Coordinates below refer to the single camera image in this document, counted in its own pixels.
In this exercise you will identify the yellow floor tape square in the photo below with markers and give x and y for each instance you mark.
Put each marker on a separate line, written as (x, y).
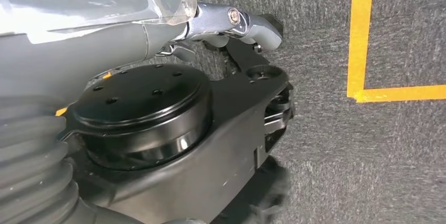
(360, 41)

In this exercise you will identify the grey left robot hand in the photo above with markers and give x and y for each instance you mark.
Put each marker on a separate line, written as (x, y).
(87, 24)

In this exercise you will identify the black robot leg joint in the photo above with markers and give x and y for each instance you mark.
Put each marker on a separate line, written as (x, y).
(156, 118)

